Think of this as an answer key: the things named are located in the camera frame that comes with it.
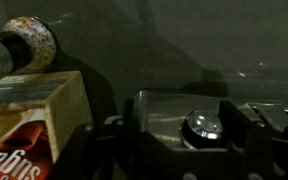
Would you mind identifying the chrome toaster knob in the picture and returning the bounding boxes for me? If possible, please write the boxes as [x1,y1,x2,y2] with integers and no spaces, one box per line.
[178,109,225,150]

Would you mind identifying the items behind toaster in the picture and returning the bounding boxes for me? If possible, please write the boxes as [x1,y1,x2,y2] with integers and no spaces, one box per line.
[0,69,94,165]

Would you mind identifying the black pepper grinder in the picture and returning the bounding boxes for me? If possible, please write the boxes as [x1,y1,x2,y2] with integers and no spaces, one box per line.
[0,15,58,93]

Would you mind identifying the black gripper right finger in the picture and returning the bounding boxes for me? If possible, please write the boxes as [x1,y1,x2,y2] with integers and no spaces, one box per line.
[218,100,288,180]

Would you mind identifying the silver toaster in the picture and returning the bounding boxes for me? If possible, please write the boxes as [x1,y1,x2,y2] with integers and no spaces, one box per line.
[131,87,288,161]

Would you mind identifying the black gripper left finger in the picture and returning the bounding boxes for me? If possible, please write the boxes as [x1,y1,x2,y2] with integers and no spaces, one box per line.
[52,98,145,180]

